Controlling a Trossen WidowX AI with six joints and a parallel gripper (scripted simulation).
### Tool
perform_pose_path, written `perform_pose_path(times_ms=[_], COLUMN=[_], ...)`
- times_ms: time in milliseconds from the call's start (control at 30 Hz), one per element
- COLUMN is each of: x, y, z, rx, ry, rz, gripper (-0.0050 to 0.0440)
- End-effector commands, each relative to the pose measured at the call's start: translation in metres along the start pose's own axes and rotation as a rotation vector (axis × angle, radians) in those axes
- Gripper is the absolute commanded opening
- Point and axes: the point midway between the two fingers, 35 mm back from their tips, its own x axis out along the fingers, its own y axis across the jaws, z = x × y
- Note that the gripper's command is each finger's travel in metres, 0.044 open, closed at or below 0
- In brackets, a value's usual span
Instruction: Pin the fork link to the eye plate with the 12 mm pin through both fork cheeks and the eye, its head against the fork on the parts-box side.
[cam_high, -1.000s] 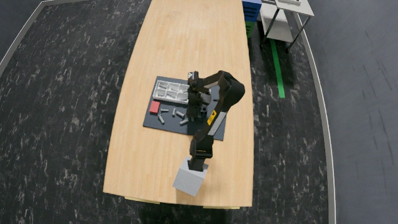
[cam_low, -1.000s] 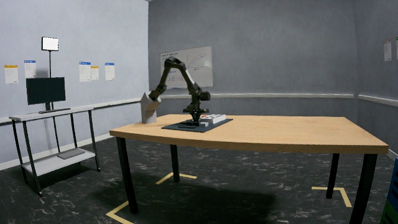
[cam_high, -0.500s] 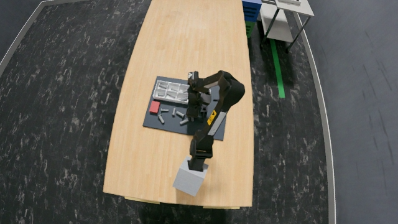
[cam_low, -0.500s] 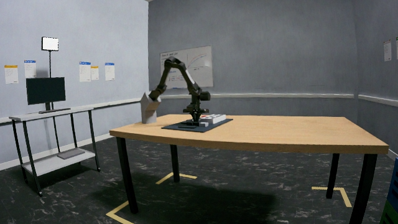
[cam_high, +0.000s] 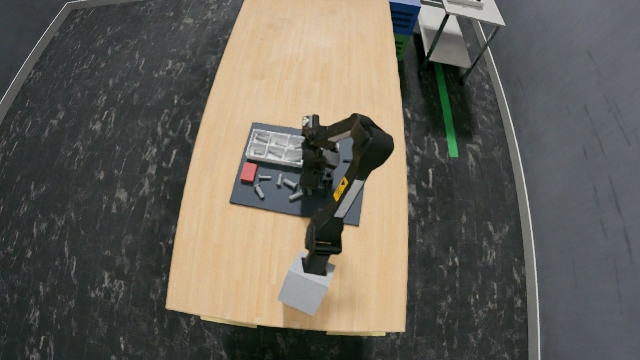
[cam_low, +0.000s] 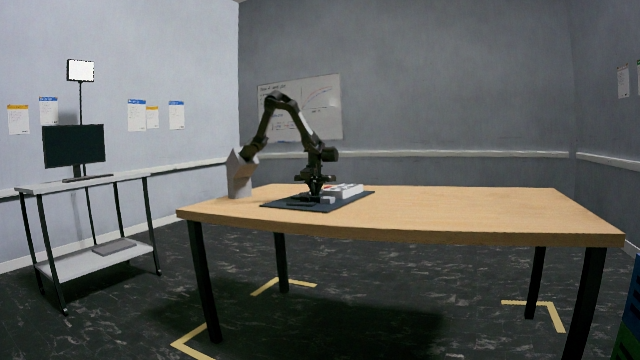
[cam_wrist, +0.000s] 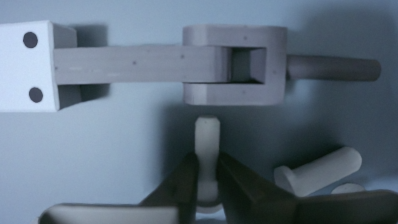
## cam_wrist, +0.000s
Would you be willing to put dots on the grey clevis fork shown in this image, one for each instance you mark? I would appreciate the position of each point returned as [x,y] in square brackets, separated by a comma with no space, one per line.
[270,65]

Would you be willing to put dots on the white square block with black dots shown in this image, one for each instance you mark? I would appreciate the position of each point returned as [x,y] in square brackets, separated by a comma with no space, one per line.
[27,79]

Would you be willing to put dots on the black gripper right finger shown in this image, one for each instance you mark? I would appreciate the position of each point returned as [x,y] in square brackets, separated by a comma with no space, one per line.
[248,198]

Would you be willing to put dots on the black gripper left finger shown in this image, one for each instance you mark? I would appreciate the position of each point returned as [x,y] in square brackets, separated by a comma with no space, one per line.
[174,201]

